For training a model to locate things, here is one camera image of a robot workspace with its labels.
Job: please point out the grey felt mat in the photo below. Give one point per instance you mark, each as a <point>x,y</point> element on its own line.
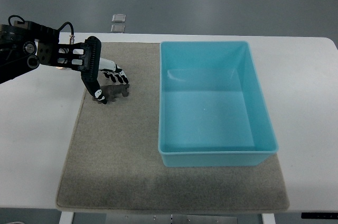
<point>113,164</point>

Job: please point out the black table control panel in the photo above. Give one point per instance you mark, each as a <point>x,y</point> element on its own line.
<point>320,215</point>

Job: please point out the lower floor socket plate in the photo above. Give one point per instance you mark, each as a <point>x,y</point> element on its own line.
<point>118,28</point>

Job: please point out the brown toy hippo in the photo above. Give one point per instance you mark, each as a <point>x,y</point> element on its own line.
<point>111,92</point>

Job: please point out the floor socket plate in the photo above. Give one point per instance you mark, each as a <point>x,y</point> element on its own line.
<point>118,18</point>
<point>118,28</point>

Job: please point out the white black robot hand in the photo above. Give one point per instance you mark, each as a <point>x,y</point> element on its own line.
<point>107,67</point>

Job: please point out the blue plastic box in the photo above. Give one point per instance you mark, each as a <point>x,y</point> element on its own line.
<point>211,108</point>

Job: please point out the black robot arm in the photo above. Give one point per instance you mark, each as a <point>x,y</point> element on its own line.
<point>25,45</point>

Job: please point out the upper floor socket plate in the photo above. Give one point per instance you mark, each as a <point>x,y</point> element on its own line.
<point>118,18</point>

